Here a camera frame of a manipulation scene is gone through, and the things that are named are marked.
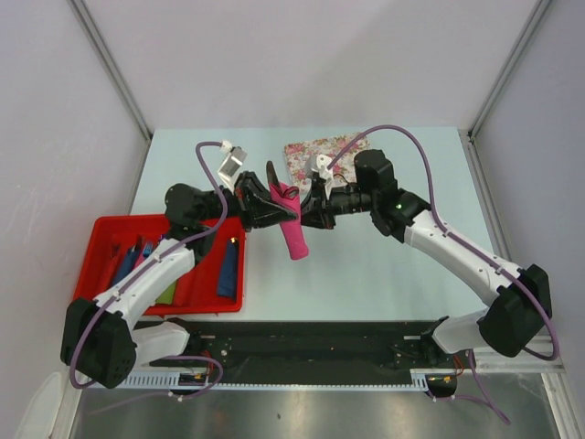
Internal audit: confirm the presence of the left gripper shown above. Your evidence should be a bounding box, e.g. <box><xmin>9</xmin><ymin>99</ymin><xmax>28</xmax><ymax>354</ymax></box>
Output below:
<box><xmin>197</xmin><ymin>171</ymin><xmax>298</xmax><ymax>233</ymax></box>

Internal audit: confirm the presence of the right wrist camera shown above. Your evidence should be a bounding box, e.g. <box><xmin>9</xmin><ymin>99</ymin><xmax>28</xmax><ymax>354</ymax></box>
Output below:
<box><xmin>305</xmin><ymin>154</ymin><xmax>335</xmax><ymax>187</ymax></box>

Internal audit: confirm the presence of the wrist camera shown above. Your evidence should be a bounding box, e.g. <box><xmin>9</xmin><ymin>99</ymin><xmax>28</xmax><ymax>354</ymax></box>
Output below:
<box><xmin>305</xmin><ymin>154</ymin><xmax>335</xmax><ymax>187</ymax></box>
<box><xmin>218</xmin><ymin>140</ymin><xmax>248</xmax><ymax>187</ymax></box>

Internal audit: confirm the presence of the blue napkin roll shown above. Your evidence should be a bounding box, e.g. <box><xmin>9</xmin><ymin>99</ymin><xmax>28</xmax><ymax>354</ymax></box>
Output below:
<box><xmin>111</xmin><ymin>247</ymin><xmax>141</xmax><ymax>286</ymax></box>
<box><xmin>217</xmin><ymin>237</ymin><xmax>239</xmax><ymax>301</ymax></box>

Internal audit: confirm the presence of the white cable duct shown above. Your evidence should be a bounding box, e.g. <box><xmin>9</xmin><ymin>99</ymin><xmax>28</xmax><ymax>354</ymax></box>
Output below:
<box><xmin>118</xmin><ymin>370</ymin><xmax>429</xmax><ymax>392</ymax></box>

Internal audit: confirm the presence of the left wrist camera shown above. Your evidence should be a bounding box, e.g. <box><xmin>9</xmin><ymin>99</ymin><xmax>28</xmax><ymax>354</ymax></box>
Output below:
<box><xmin>218</xmin><ymin>140</ymin><xmax>248</xmax><ymax>187</ymax></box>

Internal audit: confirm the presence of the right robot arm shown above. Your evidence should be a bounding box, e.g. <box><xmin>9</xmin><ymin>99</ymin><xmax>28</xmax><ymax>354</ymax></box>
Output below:
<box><xmin>301</xmin><ymin>150</ymin><xmax>552</xmax><ymax>367</ymax></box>

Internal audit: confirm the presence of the green napkin roll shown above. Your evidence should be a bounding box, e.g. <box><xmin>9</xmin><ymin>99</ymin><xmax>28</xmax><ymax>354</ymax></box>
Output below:
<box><xmin>155</xmin><ymin>282</ymin><xmax>177</xmax><ymax>305</ymax></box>

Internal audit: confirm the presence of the aluminium rail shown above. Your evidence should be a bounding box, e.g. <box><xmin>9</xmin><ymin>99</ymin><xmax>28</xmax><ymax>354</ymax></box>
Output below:
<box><xmin>474</xmin><ymin>348</ymin><xmax>563</xmax><ymax>373</ymax></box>

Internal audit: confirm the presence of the floral tray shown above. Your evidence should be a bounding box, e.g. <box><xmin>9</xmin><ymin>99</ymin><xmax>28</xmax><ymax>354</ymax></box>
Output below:
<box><xmin>283</xmin><ymin>133</ymin><xmax>370</xmax><ymax>193</ymax></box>

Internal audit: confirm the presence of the pink paper napkin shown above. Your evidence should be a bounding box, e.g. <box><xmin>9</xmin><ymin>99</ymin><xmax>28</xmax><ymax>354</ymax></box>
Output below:
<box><xmin>280</xmin><ymin>183</ymin><xmax>309</xmax><ymax>261</ymax></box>

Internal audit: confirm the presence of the silver knife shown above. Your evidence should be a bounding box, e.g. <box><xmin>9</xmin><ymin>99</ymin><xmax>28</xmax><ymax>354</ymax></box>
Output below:
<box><xmin>266</xmin><ymin>160</ymin><xmax>283</xmax><ymax>198</ymax></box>

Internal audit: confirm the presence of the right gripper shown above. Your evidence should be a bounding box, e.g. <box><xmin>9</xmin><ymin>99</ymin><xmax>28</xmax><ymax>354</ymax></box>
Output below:
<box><xmin>291</xmin><ymin>178</ymin><xmax>377</xmax><ymax>230</ymax></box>

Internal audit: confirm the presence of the red plastic bin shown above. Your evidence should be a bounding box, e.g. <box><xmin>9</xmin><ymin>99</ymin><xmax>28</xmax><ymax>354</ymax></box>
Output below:
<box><xmin>72</xmin><ymin>214</ymin><xmax>246</xmax><ymax>316</ymax></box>

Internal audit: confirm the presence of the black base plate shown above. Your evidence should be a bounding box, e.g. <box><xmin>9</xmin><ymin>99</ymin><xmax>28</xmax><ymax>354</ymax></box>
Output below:
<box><xmin>149</xmin><ymin>317</ymin><xmax>488</xmax><ymax>388</ymax></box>

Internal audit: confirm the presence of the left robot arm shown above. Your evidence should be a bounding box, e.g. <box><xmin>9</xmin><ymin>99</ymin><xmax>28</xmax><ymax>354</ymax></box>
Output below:
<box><xmin>60</xmin><ymin>171</ymin><xmax>301</xmax><ymax>389</ymax></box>

